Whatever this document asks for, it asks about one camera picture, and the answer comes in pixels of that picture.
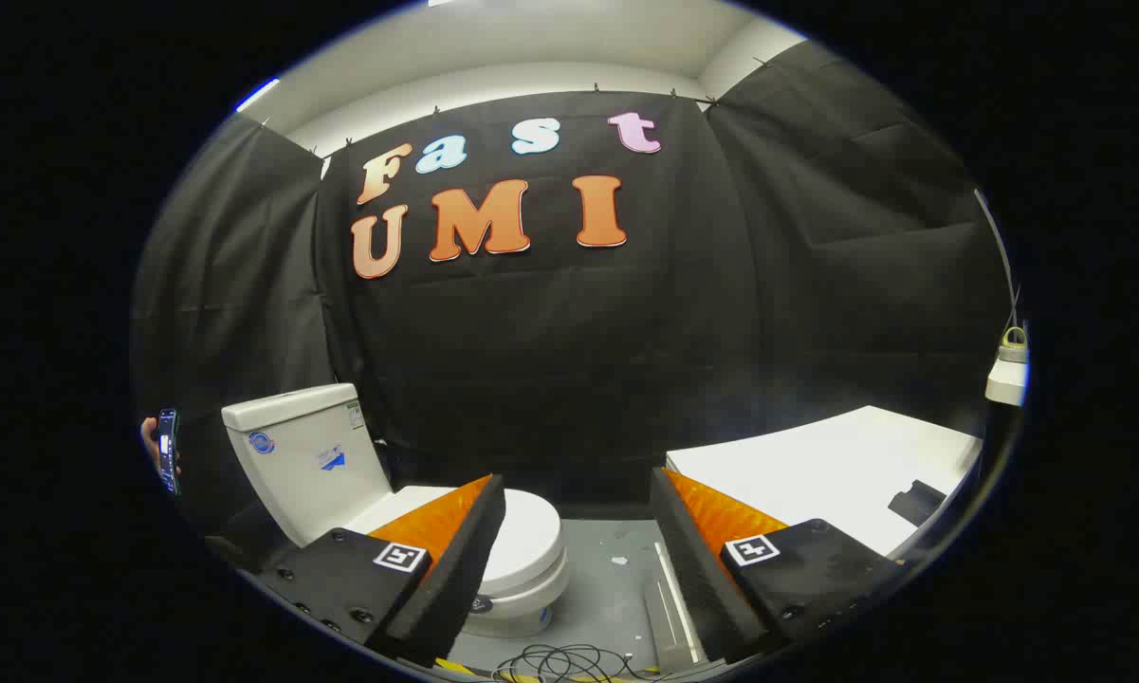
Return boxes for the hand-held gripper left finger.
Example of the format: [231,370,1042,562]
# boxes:
[247,474,506,668]

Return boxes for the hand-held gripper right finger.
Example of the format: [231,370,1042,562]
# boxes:
[650,467,907,663]

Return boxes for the white toilet lid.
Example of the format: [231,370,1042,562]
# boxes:
[346,486,566,597]

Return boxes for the dark smartphone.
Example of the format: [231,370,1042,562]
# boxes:
[156,409,183,496]

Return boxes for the white toilet tank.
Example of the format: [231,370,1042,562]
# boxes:
[221,383,395,549]

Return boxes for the yellow black floor tape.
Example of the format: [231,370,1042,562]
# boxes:
[434,656,646,683]

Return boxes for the white drawer cabinet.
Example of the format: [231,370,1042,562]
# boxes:
[645,406,985,670]

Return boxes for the flat black object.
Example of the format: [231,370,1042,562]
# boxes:
[889,480,947,527]

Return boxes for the black backdrop cloth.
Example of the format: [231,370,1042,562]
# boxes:
[131,40,1011,518]

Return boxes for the white shelf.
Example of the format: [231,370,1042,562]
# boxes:
[984,359,1031,407]

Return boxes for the tangled black cables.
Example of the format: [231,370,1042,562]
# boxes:
[493,643,665,683]

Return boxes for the thin grey cable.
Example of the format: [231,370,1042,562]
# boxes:
[973,188,1022,331]

